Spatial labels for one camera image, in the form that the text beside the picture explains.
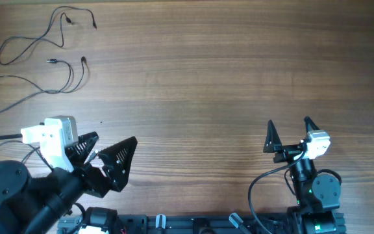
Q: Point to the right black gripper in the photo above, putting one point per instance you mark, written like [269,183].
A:
[273,144]

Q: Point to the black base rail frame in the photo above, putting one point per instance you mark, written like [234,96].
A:
[274,222]

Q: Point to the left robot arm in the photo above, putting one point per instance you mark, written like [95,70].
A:
[34,204]

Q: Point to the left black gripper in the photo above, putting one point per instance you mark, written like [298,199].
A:
[99,184]

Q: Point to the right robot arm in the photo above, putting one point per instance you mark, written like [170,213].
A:
[317,191]

